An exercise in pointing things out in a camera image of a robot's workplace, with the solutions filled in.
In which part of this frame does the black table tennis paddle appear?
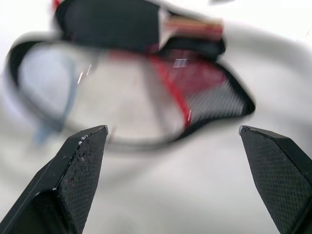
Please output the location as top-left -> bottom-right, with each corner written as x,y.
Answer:
53,0 -> 225,53

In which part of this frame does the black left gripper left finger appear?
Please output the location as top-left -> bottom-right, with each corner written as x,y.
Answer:
0,125 -> 109,234

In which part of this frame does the clear and red paddle case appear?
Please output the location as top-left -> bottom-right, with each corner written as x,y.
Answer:
4,0 -> 256,152

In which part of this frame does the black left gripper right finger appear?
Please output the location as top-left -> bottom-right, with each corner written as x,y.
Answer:
238,125 -> 312,234

